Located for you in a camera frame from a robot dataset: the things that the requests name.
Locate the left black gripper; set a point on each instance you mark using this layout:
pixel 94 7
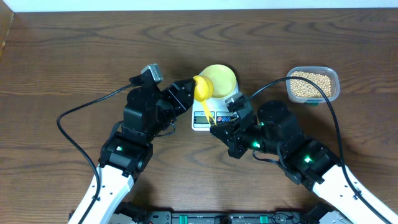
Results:
pixel 175 99

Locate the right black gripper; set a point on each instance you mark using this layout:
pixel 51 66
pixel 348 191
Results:
pixel 232 139

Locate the yellow measuring scoop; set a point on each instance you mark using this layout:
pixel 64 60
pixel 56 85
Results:
pixel 204 91

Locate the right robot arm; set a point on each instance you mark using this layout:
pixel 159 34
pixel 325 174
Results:
pixel 304 160

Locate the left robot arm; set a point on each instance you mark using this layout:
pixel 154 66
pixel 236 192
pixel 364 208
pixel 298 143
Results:
pixel 129 148

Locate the white digital kitchen scale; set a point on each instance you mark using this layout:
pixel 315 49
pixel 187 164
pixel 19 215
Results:
pixel 218 109

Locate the pale yellow bowl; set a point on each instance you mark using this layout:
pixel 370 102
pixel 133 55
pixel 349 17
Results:
pixel 223 79

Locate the soybeans pile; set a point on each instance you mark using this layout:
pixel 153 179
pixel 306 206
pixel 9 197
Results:
pixel 303 89

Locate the clear plastic container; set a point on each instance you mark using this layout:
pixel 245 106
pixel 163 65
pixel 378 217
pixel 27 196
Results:
pixel 335 84

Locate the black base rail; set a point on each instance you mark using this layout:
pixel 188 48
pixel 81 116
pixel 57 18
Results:
pixel 321 213

